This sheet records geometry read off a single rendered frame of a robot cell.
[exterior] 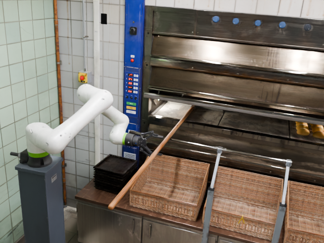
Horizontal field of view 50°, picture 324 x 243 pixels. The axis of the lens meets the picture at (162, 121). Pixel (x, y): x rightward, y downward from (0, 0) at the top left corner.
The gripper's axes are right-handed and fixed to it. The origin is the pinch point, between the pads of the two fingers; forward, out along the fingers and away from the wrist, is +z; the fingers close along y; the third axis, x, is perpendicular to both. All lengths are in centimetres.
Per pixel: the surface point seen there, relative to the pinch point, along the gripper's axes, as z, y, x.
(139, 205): -17, 58, -6
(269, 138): 73, 2, -56
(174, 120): -7, 1, -56
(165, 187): -6, 60, -43
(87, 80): -86, -25, -48
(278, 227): 88, 41, 4
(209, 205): 40, 36, 4
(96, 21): -80, -75, -54
